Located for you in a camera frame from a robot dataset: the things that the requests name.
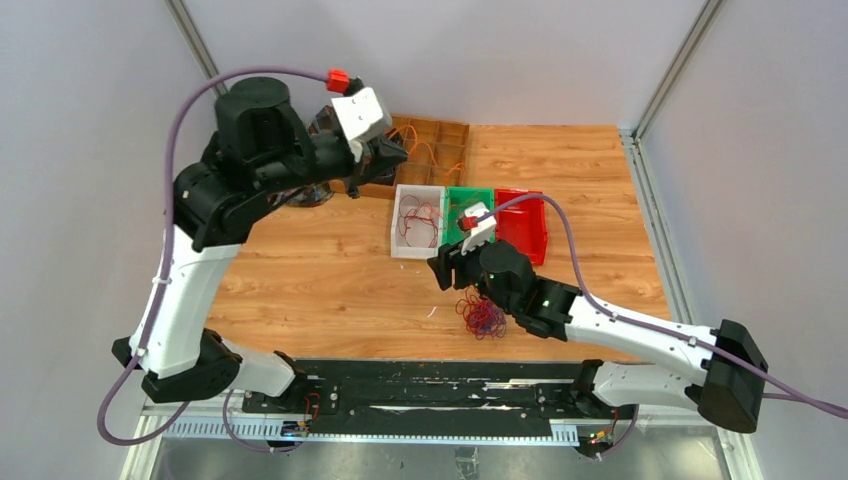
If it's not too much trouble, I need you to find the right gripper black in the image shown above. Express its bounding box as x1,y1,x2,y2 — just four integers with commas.
427,231,515,315

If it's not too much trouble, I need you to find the purple cable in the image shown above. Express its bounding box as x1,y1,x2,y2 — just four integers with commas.
466,298,508,339

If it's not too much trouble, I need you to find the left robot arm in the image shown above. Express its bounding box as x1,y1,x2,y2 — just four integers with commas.
112,77,407,413

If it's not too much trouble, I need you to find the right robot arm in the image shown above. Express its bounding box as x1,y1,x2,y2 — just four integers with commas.
427,241,768,433

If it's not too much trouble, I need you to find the wooden compartment tray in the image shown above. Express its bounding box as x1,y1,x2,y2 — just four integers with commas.
359,114,470,199

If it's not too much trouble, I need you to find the white plastic bin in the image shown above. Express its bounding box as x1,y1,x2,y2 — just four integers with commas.
389,184,445,260

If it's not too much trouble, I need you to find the green plastic bin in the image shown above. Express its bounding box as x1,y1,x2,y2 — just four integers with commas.
441,186,495,244

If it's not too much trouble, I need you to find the red plastic bin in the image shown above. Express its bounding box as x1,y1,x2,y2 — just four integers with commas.
495,198,548,266

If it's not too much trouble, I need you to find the plaid cloth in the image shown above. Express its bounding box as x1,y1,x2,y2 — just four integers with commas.
278,105,336,209

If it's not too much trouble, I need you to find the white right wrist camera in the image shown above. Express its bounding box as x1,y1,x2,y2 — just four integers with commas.
458,202,497,255

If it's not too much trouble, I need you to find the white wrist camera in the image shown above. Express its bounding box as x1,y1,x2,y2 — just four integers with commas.
458,202,497,255
331,87,393,142

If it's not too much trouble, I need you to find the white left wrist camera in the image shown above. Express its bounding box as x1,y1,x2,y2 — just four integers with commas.
331,87,393,142

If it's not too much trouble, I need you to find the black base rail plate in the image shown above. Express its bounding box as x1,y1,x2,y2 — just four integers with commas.
235,359,634,438

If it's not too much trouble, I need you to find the left aluminium frame post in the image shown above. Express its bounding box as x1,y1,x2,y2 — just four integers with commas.
164,0,220,79

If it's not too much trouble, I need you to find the aluminium frame post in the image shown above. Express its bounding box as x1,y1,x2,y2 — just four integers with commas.
164,0,220,79
631,0,725,142

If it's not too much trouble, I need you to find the right aluminium frame post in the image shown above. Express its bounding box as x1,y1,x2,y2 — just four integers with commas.
631,0,725,142

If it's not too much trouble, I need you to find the white slotted cable duct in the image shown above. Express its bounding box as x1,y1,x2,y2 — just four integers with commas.
162,417,581,446

